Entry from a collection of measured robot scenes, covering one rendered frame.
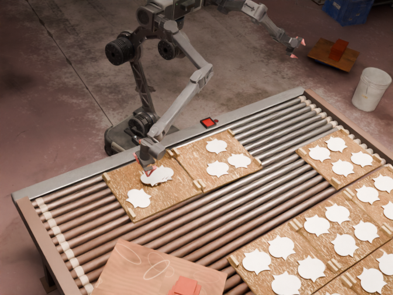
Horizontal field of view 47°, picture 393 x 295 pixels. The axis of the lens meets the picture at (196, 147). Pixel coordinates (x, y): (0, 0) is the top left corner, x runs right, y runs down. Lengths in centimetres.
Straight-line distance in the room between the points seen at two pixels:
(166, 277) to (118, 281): 20
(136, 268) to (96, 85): 286
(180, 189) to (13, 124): 217
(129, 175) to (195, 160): 39
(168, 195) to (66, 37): 328
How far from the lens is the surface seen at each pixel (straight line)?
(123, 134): 367
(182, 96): 229
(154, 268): 198
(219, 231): 228
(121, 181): 240
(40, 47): 515
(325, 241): 239
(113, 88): 455
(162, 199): 233
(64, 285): 206
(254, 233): 231
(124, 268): 198
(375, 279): 237
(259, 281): 215
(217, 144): 265
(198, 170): 249
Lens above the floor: 274
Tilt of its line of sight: 43 degrees down
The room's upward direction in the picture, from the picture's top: 10 degrees clockwise
